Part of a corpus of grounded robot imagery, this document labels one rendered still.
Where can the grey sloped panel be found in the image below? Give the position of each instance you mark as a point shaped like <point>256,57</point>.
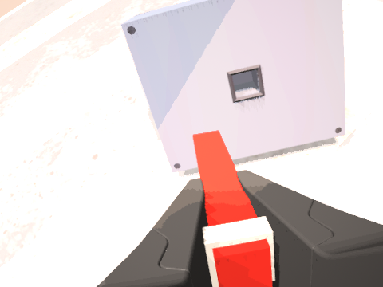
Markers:
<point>266,74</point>

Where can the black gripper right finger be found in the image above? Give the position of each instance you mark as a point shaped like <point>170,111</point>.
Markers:
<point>315,245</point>

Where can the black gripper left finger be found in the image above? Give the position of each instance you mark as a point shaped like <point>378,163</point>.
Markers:
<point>172,254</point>

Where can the red square peg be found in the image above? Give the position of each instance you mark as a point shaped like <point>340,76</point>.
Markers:
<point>240,247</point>

